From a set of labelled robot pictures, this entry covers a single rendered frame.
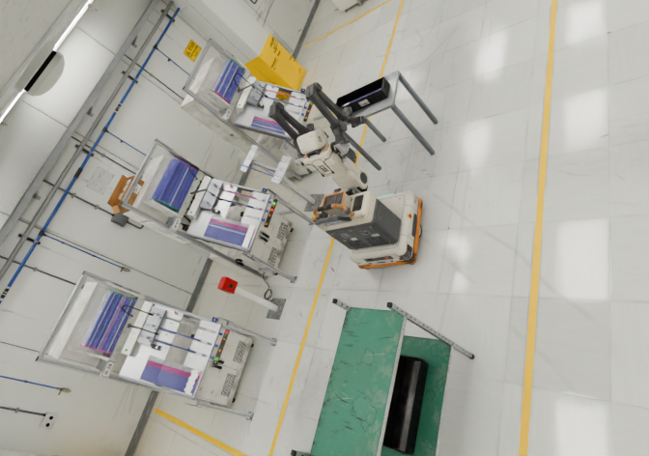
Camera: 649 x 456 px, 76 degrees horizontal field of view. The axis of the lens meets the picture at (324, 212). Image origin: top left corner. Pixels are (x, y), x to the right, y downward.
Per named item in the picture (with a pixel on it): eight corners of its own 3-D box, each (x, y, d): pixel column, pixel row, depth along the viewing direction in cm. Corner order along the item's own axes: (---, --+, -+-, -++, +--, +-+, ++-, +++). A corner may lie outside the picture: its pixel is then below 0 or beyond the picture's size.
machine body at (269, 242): (296, 225, 520) (260, 201, 483) (278, 277, 492) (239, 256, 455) (264, 229, 565) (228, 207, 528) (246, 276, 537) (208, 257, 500)
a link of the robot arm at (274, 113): (264, 114, 338) (272, 110, 332) (269, 103, 346) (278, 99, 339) (298, 152, 362) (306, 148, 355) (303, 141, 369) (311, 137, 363)
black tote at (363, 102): (340, 117, 421) (333, 110, 415) (344, 105, 429) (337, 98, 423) (387, 98, 384) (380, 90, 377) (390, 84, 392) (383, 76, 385)
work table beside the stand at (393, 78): (435, 154, 423) (392, 104, 375) (378, 170, 468) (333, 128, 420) (437, 121, 444) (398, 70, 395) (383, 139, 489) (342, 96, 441)
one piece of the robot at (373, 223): (407, 250, 364) (349, 204, 313) (357, 257, 399) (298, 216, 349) (410, 217, 379) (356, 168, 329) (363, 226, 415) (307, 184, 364)
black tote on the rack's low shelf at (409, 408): (408, 358, 293) (399, 354, 286) (429, 362, 281) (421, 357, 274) (391, 447, 270) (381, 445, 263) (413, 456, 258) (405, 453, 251)
